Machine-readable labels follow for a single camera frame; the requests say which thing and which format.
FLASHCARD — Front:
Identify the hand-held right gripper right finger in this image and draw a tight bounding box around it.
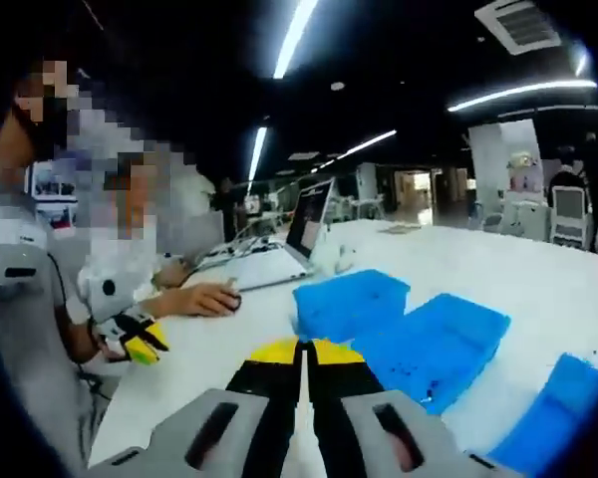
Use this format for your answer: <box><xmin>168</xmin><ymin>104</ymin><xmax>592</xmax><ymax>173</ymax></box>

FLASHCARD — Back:
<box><xmin>303</xmin><ymin>338</ymin><xmax>512</xmax><ymax>478</ymax></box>

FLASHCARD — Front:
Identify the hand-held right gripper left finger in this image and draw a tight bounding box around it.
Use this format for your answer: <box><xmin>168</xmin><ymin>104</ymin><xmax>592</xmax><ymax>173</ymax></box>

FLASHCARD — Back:
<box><xmin>87</xmin><ymin>337</ymin><xmax>303</xmax><ymax>478</ymax></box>

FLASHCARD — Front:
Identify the blue plastic bin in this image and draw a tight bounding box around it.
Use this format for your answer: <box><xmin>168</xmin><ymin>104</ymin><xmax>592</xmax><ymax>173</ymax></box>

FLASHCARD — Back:
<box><xmin>292</xmin><ymin>268</ymin><xmax>412</xmax><ymax>346</ymax></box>
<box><xmin>486</xmin><ymin>352</ymin><xmax>598</xmax><ymax>467</ymax></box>
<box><xmin>351</xmin><ymin>293</ymin><xmax>512</xmax><ymax>417</ymax></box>

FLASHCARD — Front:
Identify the person's left hand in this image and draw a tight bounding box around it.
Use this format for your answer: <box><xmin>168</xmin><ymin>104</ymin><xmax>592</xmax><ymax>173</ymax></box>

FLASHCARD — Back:
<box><xmin>87</xmin><ymin>318</ymin><xmax>134</xmax><ymax>363</ymax></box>

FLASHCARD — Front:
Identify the person's light grey shirt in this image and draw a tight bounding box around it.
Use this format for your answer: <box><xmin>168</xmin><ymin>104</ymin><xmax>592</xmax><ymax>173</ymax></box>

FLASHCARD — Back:
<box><xmin>0</xmin><ymin>198</ymin><xmax>109</xmax><ymax>472</ymax></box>

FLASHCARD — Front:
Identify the white chest device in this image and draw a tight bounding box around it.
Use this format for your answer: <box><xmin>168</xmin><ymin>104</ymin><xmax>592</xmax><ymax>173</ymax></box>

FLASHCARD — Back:
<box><xmin>0</xmin><ymin>218</ymin><xmax>50</xmax><ymax>300</ymax></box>

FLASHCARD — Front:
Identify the printed banner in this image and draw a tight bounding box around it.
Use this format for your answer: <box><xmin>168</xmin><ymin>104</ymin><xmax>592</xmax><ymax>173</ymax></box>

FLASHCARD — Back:
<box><xmin>29</xmin><ymin>158</ymin><xmax>80</xmax><ymax>231</ymax></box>

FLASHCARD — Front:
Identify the silver laptop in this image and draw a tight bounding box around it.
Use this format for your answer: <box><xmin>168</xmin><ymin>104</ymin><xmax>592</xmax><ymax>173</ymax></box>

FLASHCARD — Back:
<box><xmin>222</xmin><ymin>177</ymin><xmax>337</xmax><ymax>294</ymax></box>

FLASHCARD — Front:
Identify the short ceiling light strip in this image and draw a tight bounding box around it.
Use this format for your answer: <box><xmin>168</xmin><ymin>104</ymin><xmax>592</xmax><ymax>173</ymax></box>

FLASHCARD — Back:
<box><xmin>246</xmin><ymin>125</ymin><xmax>270</xmax><ymax>184</ymax></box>
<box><xmin>311</xmin><ymin>128</ymin><xmax>399</xmax><ymax>173</ymax></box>

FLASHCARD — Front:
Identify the white display partition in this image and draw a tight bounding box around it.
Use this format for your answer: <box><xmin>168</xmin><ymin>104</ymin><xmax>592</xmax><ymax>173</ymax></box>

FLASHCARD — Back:
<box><xmin>466</xmin><ymin>118</ymin><xmax>548</xmax><ymax>223</ymax></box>

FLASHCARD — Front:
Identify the white office chair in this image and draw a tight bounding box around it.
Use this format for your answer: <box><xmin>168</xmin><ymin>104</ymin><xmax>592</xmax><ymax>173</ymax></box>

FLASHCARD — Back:
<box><xmin>549</xmin><ymin>184</ymin><xmax>593</xmax><ymax>249</ymax></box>

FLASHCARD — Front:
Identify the long ceiling light strip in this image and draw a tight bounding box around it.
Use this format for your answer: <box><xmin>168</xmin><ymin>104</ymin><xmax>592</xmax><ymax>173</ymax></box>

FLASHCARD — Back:
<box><xmin>271</xmin><ymin>0</ymin><xmax>321</xmax><ymax>81</ymax></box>

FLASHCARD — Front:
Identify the curved ceiling light strip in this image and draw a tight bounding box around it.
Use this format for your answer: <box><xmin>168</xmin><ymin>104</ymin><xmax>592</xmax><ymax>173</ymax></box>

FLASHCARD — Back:
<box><xmin>447</xmin><ymin>78</ymin><xmax>598</xmax><ymax>114</ymax></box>

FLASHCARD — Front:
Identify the white ceiling air conditioner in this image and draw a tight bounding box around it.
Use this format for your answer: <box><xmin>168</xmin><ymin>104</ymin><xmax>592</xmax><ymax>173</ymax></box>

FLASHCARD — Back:
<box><xmin>473</xmin><ymin>0</ymin><xmax>564</xmax><ymax>57</ymax></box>

